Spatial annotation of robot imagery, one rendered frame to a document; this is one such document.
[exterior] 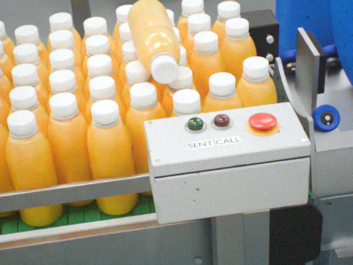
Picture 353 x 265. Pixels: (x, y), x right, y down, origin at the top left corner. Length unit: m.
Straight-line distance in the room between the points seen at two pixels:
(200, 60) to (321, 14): 0.50
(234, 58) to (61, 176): 0.36
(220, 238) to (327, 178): 0.29
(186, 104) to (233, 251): 0.22
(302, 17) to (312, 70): 0.45
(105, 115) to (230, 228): 0.24
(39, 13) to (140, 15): 2.79
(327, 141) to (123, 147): 0.36
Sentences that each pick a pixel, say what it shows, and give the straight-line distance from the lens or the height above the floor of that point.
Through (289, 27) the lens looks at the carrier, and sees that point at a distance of 1.68.
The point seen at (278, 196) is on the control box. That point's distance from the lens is 0.95.
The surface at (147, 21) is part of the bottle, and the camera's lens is 1.11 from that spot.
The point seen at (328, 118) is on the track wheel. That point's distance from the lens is 1.19.
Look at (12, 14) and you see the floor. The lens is 3.95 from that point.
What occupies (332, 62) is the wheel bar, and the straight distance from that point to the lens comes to 1.37.
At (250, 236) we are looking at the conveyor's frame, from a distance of 1.14.
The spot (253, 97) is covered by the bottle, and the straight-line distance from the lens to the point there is 1.11.
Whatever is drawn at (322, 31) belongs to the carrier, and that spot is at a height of 0.88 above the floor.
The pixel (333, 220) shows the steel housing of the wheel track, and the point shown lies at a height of 0.74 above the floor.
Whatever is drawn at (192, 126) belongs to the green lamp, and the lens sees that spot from 0.92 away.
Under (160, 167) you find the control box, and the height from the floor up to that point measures 1.10.
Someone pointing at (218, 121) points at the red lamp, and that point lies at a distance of 0.93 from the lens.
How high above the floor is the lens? 1.64
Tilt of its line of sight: 35 degrees down
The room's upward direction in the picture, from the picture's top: 4 degrees counter-clockwise
